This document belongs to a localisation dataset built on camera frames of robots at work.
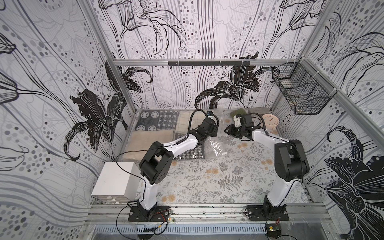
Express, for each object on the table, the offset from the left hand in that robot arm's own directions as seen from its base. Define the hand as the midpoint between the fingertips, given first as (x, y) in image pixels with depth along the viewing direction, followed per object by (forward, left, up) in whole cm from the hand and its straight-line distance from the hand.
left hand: (214, 128), depth 93 cm
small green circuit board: (-51, -28, -12) cm, 59 cm away
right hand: (+3, -10, -4) cm, 11 cm away
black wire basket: (+17, -55, +19) cm, 60 cm away
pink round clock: (+14, -44, -8) cm, 47 cm away
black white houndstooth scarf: (-15, +13, -7) cm, 21 cm away
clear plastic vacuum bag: (-14, 0, 0) cm, 14 cm away
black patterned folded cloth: (+12, +41, -8) cm, 43 cm away
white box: (-36, +48, +1) cm, 60 cm away
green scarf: (+25, -23, -10) cm, 35 cm away
